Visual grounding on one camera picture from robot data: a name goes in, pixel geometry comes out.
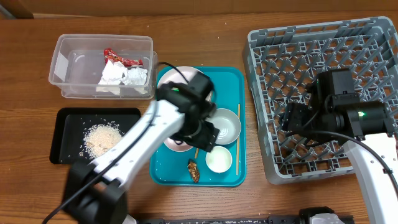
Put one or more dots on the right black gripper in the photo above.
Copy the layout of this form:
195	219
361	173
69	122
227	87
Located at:
291	119

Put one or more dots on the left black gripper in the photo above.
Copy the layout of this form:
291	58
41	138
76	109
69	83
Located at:
206	140

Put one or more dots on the pink small bowl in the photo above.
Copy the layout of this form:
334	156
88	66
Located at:
177	146

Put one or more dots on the grey-green bowl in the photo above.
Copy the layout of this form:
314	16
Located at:
228	124

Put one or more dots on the white cup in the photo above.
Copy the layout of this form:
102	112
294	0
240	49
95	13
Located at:
219	160

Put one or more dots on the pile of rice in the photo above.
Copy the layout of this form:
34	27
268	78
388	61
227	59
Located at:
99	139

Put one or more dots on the white napkin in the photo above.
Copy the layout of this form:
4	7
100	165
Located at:
115	73

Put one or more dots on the red snack wrapper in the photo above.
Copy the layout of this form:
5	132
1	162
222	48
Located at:
110	55

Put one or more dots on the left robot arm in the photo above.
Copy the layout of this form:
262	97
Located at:
96	192

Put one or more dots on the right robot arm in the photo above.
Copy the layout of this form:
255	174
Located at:
363	129

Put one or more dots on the grey dishwasher rack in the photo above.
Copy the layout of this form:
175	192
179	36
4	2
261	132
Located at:
280	61

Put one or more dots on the left wooden chopstick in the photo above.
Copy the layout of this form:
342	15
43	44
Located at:
208	98

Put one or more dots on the wooden chopstick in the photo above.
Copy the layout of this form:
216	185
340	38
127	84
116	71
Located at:
238	141
208	98

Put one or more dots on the brown food scrap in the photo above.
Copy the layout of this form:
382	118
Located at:
193	170

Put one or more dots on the teal serving tray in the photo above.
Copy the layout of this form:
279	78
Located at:
168	167

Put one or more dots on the right wooden chopstick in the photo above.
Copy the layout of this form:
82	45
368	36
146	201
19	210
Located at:
238	141

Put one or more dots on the large white plate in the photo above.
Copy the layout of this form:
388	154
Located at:
174	76

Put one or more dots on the black plastic tray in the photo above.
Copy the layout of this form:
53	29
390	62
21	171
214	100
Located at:
72	125

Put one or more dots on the clear plastic bin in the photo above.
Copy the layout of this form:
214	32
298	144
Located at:
78	62

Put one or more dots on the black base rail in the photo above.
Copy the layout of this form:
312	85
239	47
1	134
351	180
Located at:
278	219

